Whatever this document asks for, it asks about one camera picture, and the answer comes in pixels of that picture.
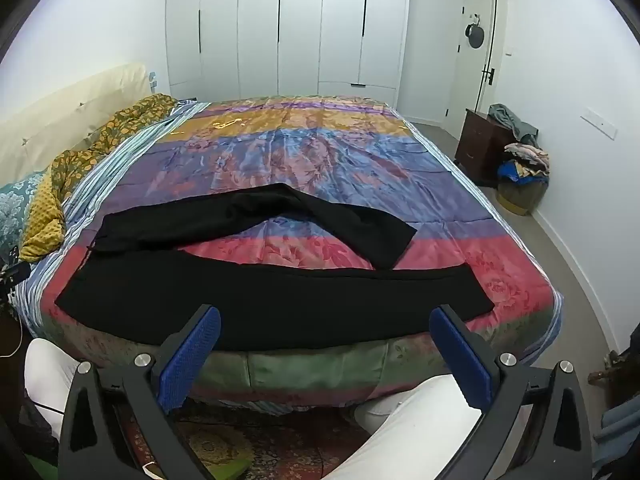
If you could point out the woven laundry basket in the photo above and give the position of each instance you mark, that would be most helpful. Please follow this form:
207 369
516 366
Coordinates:
515 197

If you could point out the mustard floral quilt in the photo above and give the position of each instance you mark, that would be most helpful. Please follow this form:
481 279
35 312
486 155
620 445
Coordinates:
120 127

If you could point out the colourful floral blanket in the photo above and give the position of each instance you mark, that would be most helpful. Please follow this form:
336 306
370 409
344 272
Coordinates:
310 150

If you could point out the patterned rug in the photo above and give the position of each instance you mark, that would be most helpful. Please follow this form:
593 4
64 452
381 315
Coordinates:
280 445

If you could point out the white wall socket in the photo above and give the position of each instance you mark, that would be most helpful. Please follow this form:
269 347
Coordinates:
153 80

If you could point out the white door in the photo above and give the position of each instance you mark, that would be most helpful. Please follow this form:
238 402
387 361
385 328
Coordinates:
467 85

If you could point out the striped bed sheet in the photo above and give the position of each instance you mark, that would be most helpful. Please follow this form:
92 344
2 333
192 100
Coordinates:
125 155

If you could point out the person's right leg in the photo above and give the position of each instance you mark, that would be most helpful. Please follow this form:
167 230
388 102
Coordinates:
410 430

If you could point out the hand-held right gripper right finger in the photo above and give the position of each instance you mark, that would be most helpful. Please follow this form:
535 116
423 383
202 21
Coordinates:
460 360

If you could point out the cream padded headboard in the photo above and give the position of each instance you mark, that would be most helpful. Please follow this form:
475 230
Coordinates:
60 110

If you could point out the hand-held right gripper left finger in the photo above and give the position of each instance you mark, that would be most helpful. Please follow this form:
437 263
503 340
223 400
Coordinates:
199 352

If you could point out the teal patterned pillow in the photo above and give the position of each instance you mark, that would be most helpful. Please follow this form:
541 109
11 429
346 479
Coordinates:
17 200

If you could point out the black pants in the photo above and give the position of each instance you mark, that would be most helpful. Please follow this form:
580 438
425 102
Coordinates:
250 290

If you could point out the white wall panel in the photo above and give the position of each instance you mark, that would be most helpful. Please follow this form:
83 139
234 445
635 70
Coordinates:
600 124

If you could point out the blue cloth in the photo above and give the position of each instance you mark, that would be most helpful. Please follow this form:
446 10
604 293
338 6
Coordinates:
620 435

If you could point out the white wardrobe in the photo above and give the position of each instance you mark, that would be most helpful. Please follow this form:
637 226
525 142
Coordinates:
300 25

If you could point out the pile of mixed clothes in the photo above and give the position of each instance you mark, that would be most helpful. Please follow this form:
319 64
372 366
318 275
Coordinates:
525 157

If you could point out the black device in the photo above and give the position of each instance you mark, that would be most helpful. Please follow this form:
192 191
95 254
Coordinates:
15 273

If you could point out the black round hanging item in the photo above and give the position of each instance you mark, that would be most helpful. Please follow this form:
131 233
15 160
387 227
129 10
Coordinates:
475 37

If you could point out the green floor item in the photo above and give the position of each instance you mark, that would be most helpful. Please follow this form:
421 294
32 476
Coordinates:
230 469

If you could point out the grey-green garment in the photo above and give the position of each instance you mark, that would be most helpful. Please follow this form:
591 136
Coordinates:
510 122

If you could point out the dark wooden nightstand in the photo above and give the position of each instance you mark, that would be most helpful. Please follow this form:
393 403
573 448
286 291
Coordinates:
480 145

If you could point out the dark brown object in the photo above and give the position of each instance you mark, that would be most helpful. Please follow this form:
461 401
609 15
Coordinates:
607 372

